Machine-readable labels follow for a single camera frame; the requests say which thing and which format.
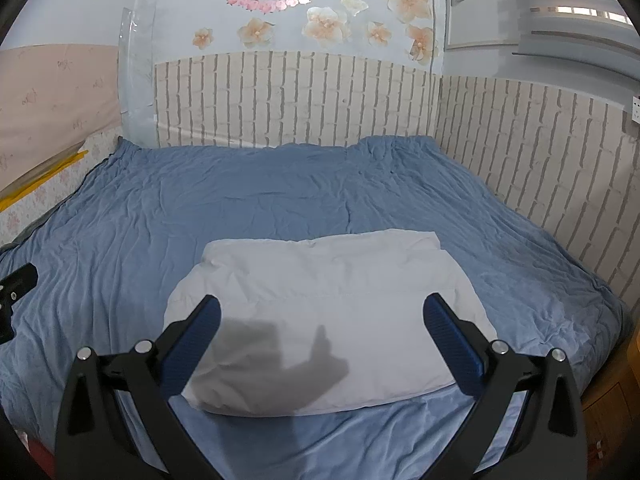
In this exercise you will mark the pink padded headboard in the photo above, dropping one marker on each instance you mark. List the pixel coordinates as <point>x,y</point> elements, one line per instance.
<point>50,100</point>

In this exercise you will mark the white wall socket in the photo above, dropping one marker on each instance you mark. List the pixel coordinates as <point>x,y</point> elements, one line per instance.
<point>636,109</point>

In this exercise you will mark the red cloth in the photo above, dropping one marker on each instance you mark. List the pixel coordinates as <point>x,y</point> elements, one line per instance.
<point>40,460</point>

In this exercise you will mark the group of peach flower stickers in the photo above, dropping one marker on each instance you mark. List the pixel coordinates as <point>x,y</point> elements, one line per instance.
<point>327,25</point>

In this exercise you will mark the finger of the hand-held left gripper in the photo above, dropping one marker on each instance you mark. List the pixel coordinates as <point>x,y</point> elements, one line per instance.
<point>20,282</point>

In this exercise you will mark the blue bed sheet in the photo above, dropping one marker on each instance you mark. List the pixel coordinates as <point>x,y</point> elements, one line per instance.
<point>250,190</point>

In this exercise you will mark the brick pattern wall panel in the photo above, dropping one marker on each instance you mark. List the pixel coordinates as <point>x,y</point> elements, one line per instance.
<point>540,160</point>
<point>300,105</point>

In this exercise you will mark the striped window blind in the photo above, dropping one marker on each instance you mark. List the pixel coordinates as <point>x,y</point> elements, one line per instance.
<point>575,10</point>

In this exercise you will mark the wooden drawer cabinet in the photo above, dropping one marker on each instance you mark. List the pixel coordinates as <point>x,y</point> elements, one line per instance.
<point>615,410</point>

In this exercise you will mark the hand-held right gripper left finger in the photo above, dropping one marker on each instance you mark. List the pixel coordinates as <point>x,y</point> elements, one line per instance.
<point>195,330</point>

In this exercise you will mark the grey puffer jacket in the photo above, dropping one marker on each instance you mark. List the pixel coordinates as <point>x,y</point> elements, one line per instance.
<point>325,285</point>

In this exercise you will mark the floral mattress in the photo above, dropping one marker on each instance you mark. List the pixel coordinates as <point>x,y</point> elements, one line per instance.
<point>45,212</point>

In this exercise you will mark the clear plastic wall sheet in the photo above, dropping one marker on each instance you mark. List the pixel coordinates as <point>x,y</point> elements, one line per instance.
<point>137,85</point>

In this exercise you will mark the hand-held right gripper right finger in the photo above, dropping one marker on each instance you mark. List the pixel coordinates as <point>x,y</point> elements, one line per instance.
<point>450,335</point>

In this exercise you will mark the yellow tape strip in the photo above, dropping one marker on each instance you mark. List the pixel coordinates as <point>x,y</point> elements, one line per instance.
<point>45,180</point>

